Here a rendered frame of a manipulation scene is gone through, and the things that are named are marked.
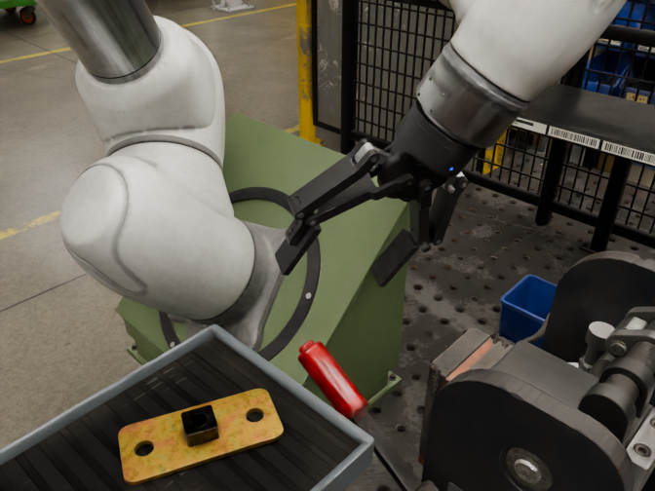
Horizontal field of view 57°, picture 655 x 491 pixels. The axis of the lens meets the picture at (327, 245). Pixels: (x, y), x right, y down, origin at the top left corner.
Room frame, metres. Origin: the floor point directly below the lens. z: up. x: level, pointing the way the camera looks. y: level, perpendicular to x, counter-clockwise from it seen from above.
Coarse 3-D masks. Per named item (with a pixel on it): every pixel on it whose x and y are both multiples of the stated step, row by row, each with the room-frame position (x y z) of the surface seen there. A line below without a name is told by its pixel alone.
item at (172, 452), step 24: (192, 408) 0.24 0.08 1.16; (216, 408) 0.24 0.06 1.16; (240, 408) 0.24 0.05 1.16; (264, 408) 0.24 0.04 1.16; (120, 432) 0.22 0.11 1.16; (144, 432) 0.22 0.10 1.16; (168, 432) 0.22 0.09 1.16; (192, 432) 0.21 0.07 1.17; (216, 432) 0.21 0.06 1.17; (240, 432) 0.22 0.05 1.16; (264, 432) 0.22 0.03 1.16; (144, 456) 0.20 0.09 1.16; (168, 456) 0.20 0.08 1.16; (192, 456) 0.20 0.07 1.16; (216, 456) 0.20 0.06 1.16; (144, 480) 0.19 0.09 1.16
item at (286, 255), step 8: (312, 232) 0.50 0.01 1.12; (320, 232) 0.51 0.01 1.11; (304, 240) 0.51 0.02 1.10; (312, 240) 0.51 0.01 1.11; (280, 248) 0.53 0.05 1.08; (288, 248) 0.52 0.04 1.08; (296, 248) 0.51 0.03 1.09; (304, 248) 0.51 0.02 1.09; (280, 256) 0.52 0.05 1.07; (288, 256) 0.51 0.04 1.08; (296, 256) 0.51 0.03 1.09; (280, 264) 0.52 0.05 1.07; (288, 264) 0.51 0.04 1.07; (288, 272) 0.51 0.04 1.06
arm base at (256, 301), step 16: (256, 224) 0.76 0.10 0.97; (256, 240) 0.70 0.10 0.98; (272, 240) 0.72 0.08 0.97; (256, 256) 0.68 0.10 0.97; (272, 256) 0.70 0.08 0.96; (256, 272) 0.66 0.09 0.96; (272, 272) 0.68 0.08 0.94; (256, 288) 0.65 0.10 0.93; (272, 288) 0.67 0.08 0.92; (240, 304) 0.64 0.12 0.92; (256, 304) 0.65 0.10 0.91; (272, 304) 0.66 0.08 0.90; (176, 320) 0.70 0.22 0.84; (192, 320) 0.66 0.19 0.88; (208, 320) 0.63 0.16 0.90; (224, 320) 0.63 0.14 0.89; (240, 320) 0.64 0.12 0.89; (256, 320) 0.64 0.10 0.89; (240, 336) 0.63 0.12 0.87; (256, 336) 0.62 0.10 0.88
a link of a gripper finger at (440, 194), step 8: (464, 176) 0.56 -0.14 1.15; (456, 184) 0.56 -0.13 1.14; (464, 184) 0.55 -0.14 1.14; (440, 192) 0.57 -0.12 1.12; (448, 192) 0.56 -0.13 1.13; (456, 192) 0.56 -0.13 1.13; (440, 200) 0.57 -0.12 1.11; (448, 200) 0.56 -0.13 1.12; (456, 200) 0.56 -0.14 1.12; (432, 208) 0.58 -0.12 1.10; (440, 208) 0.57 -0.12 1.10; (448, 208) 0.56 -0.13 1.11; (432, 216) 0.58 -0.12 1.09; (440, 216) 0.57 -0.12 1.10; (448, 216) 0.57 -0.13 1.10; (432, 224) 0.59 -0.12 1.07; (440, 224) 0.57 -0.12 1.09; (440, 232) 0.57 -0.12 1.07; (432, 240) 0.58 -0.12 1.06; (440, 240) 0.58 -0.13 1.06
